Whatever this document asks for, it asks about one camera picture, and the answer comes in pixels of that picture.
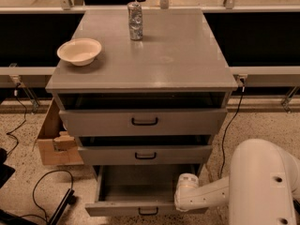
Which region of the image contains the cardboard box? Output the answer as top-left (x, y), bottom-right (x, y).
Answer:
top-left (36, 99), bottom-right (83, 166)

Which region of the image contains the black cable left wall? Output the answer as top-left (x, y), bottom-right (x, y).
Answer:
top-left (5, 82), bottom-right (28, 158)

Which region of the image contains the grey middle drawer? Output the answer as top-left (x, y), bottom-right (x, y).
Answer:
top-left (78, 145), bottom-right (212, 165)

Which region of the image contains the black power cable right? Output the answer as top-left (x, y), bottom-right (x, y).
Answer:
top-left (217, 78), bottom-right (247, 180)

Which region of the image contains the grey drawer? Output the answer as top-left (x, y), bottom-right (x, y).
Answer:
top-left (85, 164), bottom-right (199, 217)
top-left (59, 109), bottom-right (227, 137)
top-left (78, 145), bottom-right (212, 165)

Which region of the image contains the grey drawer cabinet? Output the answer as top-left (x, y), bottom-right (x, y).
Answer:
top-left (45, 8), bottom-right (238, 190)

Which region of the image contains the silver drink can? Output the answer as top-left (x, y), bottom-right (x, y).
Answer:
top-left (127, 1), bottom-right (143, 40)

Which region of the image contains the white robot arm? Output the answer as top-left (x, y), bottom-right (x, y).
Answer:
top-left (174, 139), bottom-right (300, 225)

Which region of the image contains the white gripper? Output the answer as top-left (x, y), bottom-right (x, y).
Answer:
top-left (174, 173), bottom-right (200, 212)

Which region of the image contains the grey top drawer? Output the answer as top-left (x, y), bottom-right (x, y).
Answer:
top-left (59, 109), bottom-right (227, 137)

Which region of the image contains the black cable left floor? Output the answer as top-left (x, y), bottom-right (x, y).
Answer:
top-left (19, 169), bottom-right (75, 223)

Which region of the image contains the white bowl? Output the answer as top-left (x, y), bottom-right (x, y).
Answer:
top-left (56, 38), bottom-right (102, 67)

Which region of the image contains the black stand leg left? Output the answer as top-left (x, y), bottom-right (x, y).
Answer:
top-left (0, 188), bottom-right (77, 225)

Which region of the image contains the grey bottom drawer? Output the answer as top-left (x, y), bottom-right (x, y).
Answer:
top-left (85, 164), bottom-right (199, 217)

